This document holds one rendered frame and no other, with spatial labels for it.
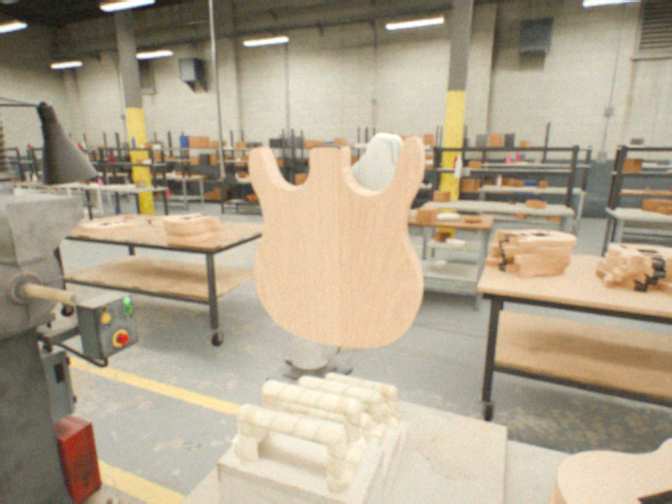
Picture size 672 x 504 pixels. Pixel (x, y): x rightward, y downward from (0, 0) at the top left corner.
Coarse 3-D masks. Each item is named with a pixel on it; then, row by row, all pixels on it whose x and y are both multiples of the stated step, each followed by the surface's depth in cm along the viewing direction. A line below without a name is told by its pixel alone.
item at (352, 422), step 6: (348, 414) 72; (354, 414) 72; (360, 414) 73; (348, 420) 73; (354, 420) 72; (360, 420) 73; (348, 426) 73; (354, 426) 73; (360, 426) 74; (348, 432) 73; (354, 432) 73; (360, 432) 74; (348, 438) 73; (354, 438) 73; (360, 438) 74; (348, 444) 74
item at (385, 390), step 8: (328, 376) 111; (336, 376) 111; (344, 376) 111; (352, 384) 108; (360, 384) 108; (368, 384) 107; (376, 384) 107; (384, 384) 107; (384, 392) 105; (392, 392) 105
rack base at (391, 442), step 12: (324, 420) 97; (396, 432) 93; (384, 444) 90; (396, 444) 90; (384, 456) 86; (396, 456) 92; (384, 468) 83; (396, 468) 93; (384, 480) 81; (384, 492) 82
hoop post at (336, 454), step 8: (328, 448) 66; (336, 448) 65; (344, 448) 66; (328, 456) 66; (336, 456) 65; (344, 456) 66; (328, 464) 66; (336, 464) 65; (344, 464) 66; (328, 472) 67; (336, 472) 66; (344, 472) 67; (328, 480) 67; (336, 480) 66; (328, 488) 67; (336, 488) 67
